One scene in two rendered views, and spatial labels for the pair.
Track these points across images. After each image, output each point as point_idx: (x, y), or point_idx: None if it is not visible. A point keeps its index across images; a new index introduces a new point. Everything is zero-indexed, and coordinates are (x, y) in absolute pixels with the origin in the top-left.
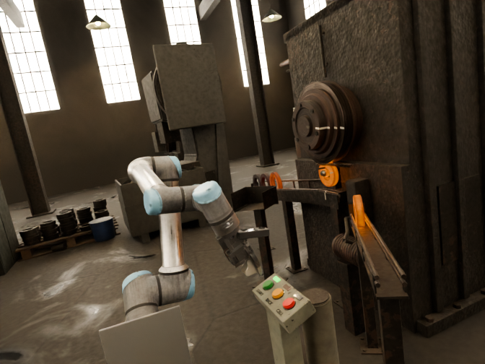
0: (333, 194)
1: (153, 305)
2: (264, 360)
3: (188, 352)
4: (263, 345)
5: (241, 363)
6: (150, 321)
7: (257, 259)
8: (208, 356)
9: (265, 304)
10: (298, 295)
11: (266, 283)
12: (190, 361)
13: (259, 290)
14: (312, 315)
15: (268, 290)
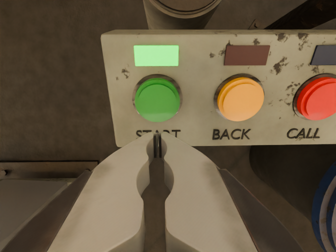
0: None
1: None
2: (58, 78)
3: (47, 201)
4: (29, 66)
5: (49, 107)
6: None
7: (289, 239)
8: (13, 142)
9: (223, 145)
10: (333, 52)
11: (155, 104)
12: (55, 194)
13: (148, 132)
14: (211, 14)
15: (183, 110)
